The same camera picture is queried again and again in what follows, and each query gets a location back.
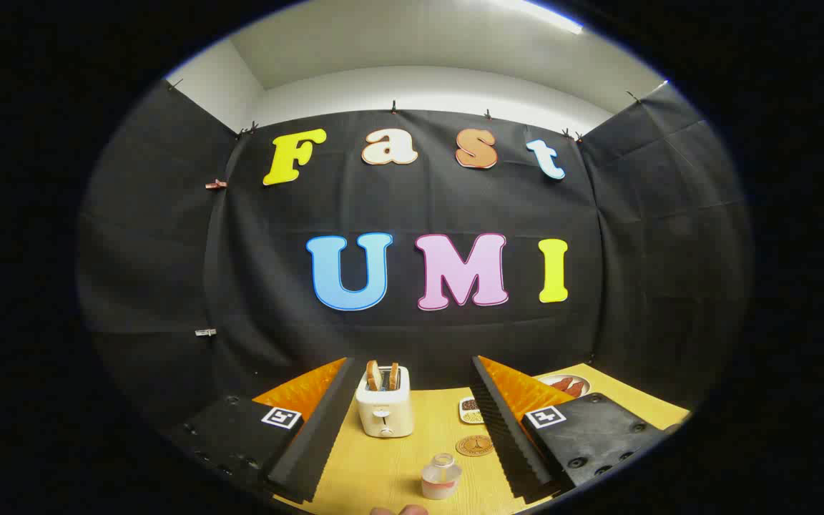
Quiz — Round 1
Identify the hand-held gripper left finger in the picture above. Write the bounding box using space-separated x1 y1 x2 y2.
169 356 367 505

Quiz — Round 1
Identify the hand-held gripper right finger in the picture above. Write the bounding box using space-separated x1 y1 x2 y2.
469 355 670 505

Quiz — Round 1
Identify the round brown coaster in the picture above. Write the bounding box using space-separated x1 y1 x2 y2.
455 435 495 457

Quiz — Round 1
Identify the clear juice bottle pink label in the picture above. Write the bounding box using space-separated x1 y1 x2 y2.
421 453 463 500

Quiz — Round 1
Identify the wooden table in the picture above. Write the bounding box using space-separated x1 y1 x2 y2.
255 361 692 515

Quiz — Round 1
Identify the white plate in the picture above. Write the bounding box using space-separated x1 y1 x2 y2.
537 373 592 399

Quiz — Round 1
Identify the white toaster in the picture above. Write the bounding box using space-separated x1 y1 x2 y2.
355 365 414 438

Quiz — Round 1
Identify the black backdrop cloth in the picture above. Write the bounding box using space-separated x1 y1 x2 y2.
76 79 752 430

